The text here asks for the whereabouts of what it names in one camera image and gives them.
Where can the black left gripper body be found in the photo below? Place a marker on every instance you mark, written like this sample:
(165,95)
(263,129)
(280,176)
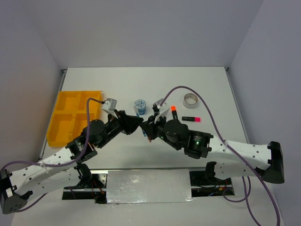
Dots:
(114,127)

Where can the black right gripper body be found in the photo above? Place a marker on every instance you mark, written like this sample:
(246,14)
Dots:
(158,127)

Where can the red gel pen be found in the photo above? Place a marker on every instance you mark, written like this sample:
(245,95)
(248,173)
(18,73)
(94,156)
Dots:
(148,139)

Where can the blue gel pen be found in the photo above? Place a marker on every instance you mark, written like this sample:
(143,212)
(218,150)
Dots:
(136,111)

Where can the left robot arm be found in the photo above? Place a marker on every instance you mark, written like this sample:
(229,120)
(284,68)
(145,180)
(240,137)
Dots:
(64,168)

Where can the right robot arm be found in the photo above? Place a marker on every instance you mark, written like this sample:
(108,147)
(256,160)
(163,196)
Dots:
(225,158)

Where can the blue round jar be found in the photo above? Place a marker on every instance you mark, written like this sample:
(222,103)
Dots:
(141,105)

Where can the orange capped black highlighter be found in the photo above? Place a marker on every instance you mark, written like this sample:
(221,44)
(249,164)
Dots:
(174,113)

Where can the pink capped black highlighter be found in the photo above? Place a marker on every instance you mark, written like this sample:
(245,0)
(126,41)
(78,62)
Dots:
(194,119)

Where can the white tape roll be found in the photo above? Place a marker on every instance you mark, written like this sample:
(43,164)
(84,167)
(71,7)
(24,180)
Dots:
(190,101)

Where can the yellow compartment tray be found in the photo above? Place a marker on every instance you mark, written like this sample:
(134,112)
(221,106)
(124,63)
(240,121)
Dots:
(69,117)

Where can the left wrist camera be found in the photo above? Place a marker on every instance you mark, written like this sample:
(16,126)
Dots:
(109,106)

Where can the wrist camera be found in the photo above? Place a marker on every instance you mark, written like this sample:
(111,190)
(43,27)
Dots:
(109,106)
(160,109)

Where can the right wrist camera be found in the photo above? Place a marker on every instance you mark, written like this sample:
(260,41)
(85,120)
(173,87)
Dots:
(160,109)

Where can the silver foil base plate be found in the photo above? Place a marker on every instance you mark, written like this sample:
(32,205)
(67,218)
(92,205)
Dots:
(148,186)

